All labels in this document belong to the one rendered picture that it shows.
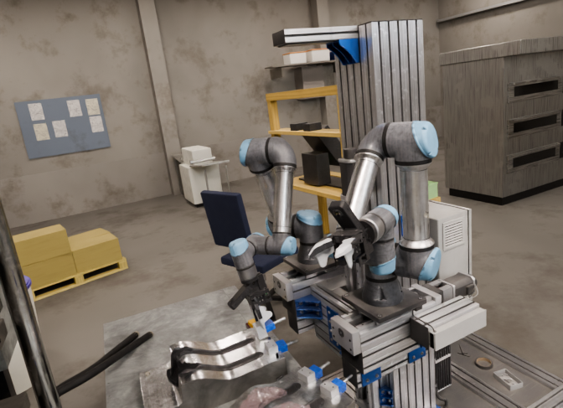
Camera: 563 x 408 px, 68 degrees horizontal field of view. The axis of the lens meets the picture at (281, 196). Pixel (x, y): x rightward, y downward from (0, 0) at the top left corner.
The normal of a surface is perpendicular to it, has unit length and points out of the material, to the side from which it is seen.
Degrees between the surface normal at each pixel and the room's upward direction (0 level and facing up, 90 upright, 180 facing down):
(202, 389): 90
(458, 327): 90
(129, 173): 90
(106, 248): 90
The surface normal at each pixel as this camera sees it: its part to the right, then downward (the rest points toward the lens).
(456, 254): 0.45, 0.16
